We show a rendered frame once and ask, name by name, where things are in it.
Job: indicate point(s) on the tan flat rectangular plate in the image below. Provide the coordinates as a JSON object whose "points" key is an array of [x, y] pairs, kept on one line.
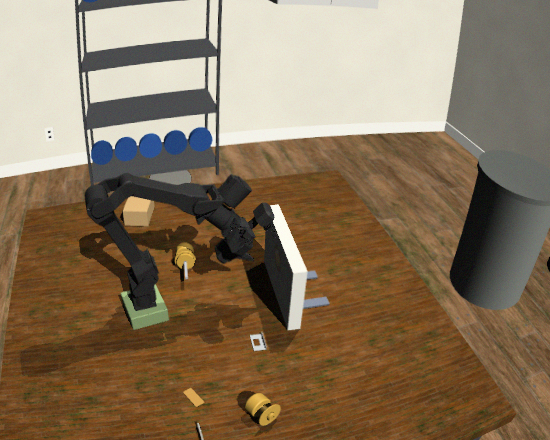
{"points": [[193, 397]]}

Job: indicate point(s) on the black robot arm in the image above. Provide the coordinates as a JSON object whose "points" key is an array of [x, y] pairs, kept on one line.
{"points": [[188, 197]]}

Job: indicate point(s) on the brass door knob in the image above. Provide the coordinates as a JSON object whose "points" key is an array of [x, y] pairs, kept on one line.
{"points": [[258, 404], [184, 259]]}

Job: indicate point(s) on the tan cardboard box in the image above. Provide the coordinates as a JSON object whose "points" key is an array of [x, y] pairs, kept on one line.
{"points": [[135, 211]]}

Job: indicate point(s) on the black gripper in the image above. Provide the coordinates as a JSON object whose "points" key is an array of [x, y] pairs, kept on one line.
{"points": [[263, 214]]}

